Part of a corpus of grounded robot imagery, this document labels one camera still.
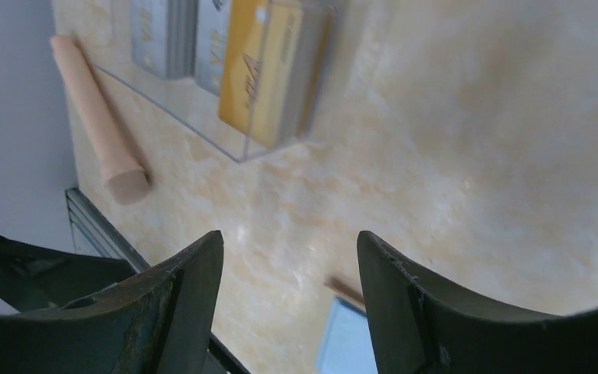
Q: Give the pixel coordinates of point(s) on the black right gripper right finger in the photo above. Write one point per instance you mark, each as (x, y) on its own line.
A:
(422, 322)

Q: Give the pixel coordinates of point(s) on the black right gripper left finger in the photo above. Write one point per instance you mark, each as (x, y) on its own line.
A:
(88, 314)

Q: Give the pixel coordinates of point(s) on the gold credit card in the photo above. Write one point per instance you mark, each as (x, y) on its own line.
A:
(262, 40)

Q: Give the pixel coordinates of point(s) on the clear acrylic card box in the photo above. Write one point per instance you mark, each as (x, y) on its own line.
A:
(198, 109)

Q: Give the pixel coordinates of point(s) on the silver credit card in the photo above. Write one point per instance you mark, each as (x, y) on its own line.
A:
(163, 37)
(213, 20)

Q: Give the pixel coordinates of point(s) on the pink wooden cylinder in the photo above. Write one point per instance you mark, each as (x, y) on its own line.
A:
(123, 175)

